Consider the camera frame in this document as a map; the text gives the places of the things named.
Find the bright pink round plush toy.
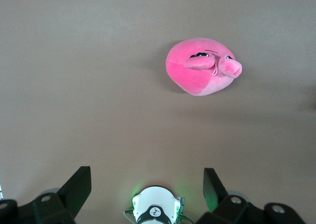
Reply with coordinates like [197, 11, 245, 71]
[165, 38, 243, 97]

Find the brown table mat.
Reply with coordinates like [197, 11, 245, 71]
[0, 0, 316, 224]

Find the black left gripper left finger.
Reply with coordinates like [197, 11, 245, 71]
[0, 166, 92, 224]

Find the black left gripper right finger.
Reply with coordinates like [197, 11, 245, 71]
[197, 168, 306, 224]

